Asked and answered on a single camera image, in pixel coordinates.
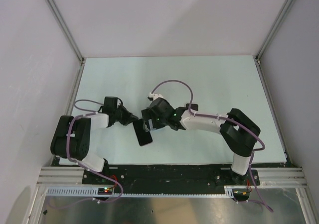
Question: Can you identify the black phone with red edge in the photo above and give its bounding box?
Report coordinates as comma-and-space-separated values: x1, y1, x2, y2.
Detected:
133, 119, 153, 146

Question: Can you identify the black smartphone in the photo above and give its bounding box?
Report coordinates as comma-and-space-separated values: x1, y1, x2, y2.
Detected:
185, 103, 199, 111

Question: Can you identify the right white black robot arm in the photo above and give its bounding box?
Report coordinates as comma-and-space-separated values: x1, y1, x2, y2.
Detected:
142, 98, 261, 185

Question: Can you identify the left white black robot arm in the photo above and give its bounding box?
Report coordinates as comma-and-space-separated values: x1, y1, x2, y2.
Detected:
50, 97, 139, 184

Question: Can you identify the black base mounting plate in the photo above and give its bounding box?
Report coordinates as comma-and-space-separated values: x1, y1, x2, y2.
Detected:
51, 163, 267, 195

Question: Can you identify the left controller board with LEDs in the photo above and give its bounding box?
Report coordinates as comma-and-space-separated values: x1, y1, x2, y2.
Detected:
98, 187, 114, 195

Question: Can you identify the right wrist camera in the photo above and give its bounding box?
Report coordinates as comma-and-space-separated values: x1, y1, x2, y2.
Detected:
148, 93, 163, 101

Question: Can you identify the white slotted cable duct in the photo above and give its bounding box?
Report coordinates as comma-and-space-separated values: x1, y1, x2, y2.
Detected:
46, 187, 234, 198

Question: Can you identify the right aluminium frame post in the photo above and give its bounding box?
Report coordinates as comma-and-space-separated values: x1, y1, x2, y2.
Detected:
254, 0, 304, 65

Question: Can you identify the aluminium frame post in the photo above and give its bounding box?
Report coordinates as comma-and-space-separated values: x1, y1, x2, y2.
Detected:
37, 0, 85, 65
254, 0, 304, 65

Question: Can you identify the right controller board with wires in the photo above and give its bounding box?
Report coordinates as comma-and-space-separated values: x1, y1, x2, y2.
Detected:
232, 189, 250, 202

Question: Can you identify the front aluminium frame rail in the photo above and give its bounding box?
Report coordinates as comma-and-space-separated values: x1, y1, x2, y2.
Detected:
37, 166, 308, 187

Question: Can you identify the left aluminium frame post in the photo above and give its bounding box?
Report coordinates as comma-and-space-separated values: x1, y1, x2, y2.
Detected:
37, 0, 85, 65

